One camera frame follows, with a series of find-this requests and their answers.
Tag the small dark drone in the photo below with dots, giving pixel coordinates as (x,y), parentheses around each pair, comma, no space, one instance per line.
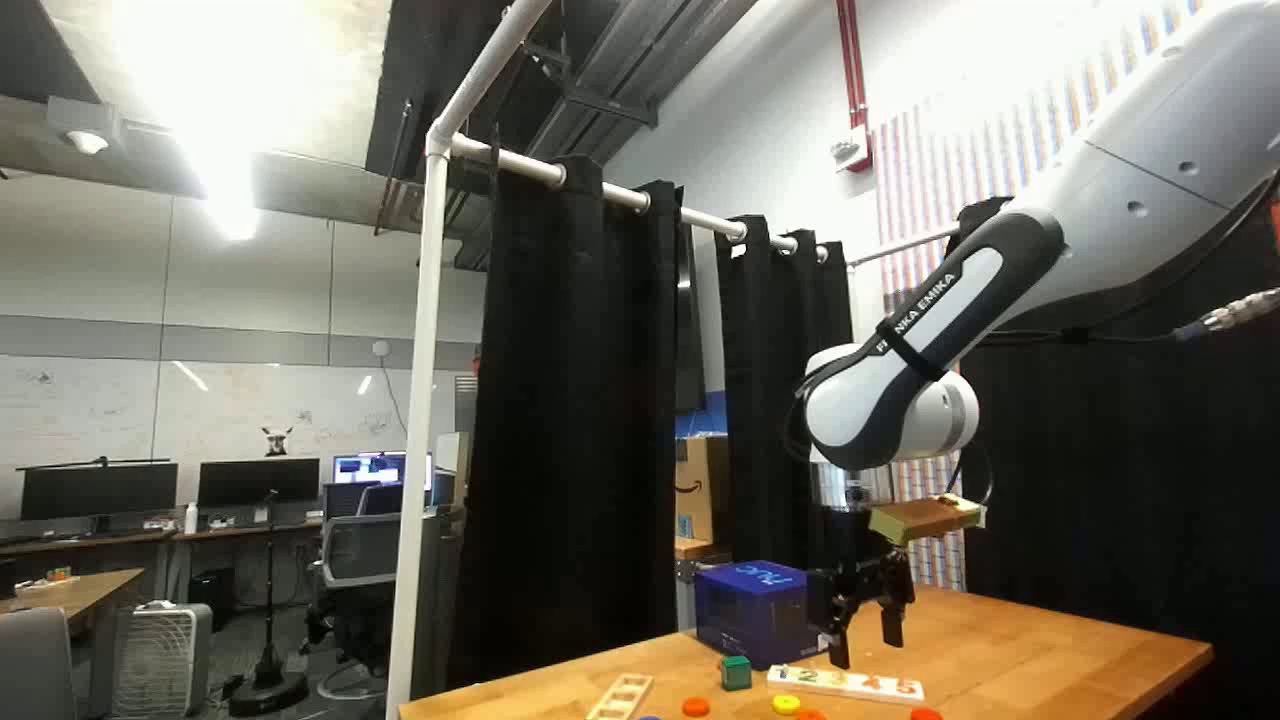
(276,443)

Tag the long ceiling light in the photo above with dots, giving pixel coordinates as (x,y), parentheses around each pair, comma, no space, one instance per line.
(214,123)

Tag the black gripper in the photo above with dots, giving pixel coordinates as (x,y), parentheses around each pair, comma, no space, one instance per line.
(863,584)

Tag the black backdrop curtain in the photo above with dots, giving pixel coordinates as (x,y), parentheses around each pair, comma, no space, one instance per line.
(1106,532)

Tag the grey office chair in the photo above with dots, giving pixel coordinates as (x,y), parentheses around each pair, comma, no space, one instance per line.
(356,562)

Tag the wooden slotted rack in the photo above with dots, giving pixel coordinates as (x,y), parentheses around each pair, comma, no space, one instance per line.
(621,696)

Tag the white fire alarm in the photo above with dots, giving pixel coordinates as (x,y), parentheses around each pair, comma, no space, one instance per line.
(848,147)

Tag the wide black curtain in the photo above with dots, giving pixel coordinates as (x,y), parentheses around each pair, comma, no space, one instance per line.
(573,424)

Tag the lit blue computer monitor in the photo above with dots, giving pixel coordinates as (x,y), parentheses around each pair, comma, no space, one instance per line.
(371,469)

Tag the blue plastic box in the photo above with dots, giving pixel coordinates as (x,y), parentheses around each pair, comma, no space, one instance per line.
(754,609)

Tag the white box fan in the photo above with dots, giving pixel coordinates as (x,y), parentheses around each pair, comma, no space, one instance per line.
(160,663)

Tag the green block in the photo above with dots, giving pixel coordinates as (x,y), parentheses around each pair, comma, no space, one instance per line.
(739,675)

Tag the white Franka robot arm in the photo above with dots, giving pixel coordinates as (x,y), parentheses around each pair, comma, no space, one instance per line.
(1145,173)

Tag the wooden tray with coloured blocks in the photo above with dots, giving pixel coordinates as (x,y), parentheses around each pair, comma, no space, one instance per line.
(853,684)

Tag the yellow disc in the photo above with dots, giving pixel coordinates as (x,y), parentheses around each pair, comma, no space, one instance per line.
(787,701)

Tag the dark computer monitor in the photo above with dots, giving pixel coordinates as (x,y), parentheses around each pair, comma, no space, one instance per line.
(259,481)
(99,488)

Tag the long office desk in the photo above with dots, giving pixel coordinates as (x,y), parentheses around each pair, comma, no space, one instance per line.
(122,539)

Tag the striped colourful wall panel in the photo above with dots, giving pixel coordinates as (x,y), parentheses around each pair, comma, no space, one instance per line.
(921,173)

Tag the small wooden desk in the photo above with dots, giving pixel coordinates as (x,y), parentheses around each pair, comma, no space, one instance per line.
(73,591)

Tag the red wall pipe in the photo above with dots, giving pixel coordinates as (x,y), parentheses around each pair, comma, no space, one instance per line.
(848,62)

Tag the red disc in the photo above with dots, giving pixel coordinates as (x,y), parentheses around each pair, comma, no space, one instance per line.
(925,713)

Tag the yellowish wrist camera box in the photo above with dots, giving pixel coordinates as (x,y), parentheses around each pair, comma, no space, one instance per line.
(925,518)

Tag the grey chair back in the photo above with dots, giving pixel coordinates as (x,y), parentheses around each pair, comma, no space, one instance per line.
(34,664)

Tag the narrow black curtain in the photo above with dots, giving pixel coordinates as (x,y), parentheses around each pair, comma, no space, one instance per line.
(767,403)

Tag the orange disc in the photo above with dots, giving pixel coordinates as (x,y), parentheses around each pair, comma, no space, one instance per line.
(695,706)

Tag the cardboard box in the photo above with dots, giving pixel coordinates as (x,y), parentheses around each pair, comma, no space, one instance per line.
(695,486)

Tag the white PVC pipe frame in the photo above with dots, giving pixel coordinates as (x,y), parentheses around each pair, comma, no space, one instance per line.
(424,403)

